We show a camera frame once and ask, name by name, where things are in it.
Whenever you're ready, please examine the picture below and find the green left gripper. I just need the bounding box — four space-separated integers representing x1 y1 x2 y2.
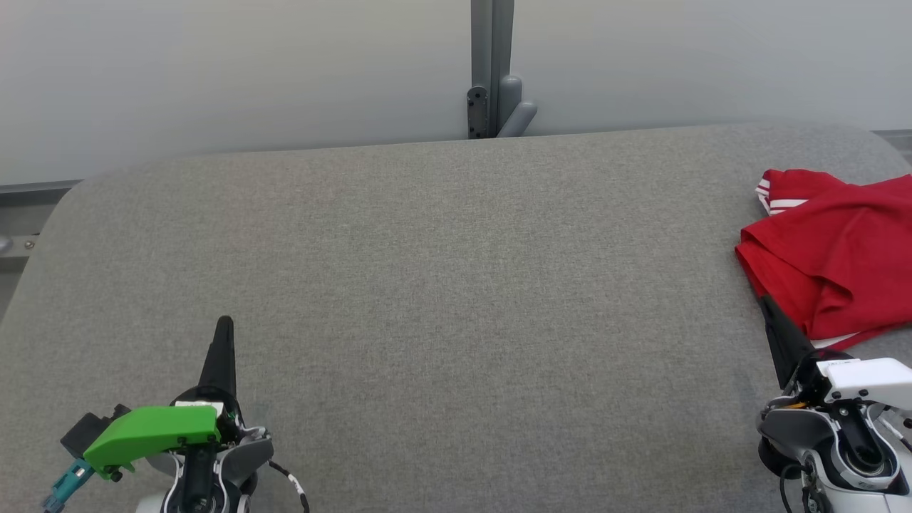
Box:
82 315 244 481

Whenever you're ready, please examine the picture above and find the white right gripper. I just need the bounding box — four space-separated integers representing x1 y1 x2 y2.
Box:
758 295 912 414

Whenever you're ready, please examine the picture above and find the red white basketball jersey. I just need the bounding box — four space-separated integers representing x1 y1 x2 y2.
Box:
735 173 912 351

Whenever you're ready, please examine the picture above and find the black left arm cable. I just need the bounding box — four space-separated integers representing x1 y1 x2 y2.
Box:
267 460 311 513

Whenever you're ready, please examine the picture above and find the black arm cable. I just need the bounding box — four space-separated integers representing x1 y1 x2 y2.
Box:
780 463 820 513
267 460 311 513

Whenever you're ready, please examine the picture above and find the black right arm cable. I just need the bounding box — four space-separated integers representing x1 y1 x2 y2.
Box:
780 463 820 513

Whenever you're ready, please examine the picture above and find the teal left cable connector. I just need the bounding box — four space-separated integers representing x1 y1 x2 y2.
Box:
41 458 95 512

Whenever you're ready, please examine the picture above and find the grey metal post with bracket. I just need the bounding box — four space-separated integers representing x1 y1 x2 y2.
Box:
466 0 539 140

